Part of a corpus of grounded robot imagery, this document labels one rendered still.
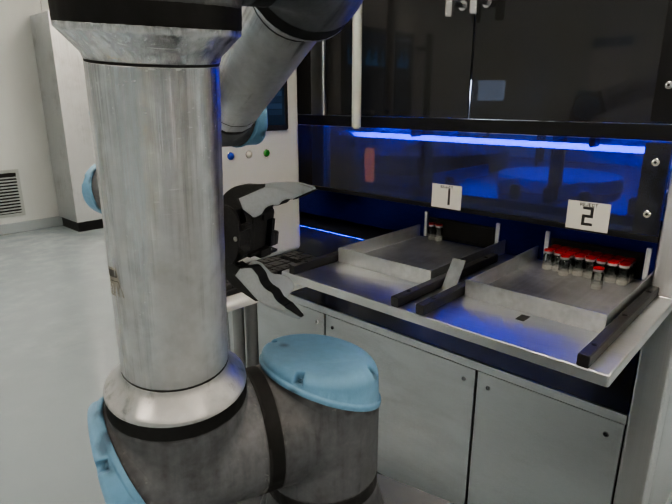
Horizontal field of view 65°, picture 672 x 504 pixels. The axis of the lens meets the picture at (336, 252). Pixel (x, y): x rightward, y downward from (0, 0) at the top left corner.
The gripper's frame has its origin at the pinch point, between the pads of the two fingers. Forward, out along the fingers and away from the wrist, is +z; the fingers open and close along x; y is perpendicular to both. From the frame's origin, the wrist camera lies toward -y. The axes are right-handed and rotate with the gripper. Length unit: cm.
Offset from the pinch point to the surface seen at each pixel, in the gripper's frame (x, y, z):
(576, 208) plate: 4, 75, 21
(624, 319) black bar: 15, 49, 34
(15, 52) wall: 11, 262, -488
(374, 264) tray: 22, 57, -16
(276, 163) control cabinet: 10, 79, -60
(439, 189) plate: 8, 82, -12
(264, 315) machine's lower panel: 73, 99, -74
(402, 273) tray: 22, 55, -8
